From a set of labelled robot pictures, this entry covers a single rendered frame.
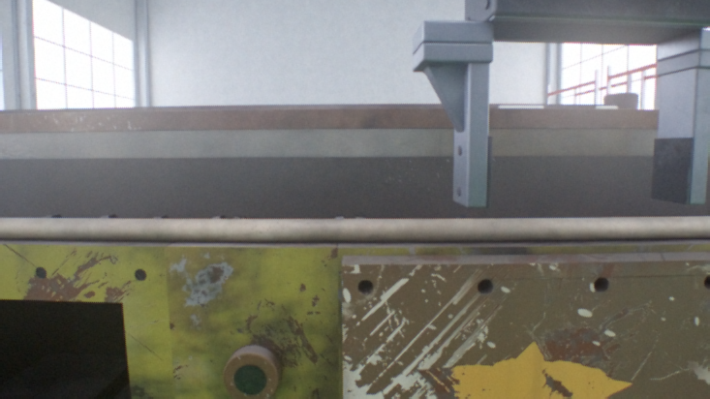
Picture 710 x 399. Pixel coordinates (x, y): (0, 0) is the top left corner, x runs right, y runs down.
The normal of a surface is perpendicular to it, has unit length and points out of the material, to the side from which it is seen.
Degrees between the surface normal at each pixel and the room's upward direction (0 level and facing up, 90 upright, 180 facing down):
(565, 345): 90
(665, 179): 90
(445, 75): 90
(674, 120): 90
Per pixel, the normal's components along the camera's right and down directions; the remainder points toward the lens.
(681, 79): -1.00, 0.00
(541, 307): -0.01, 0.08
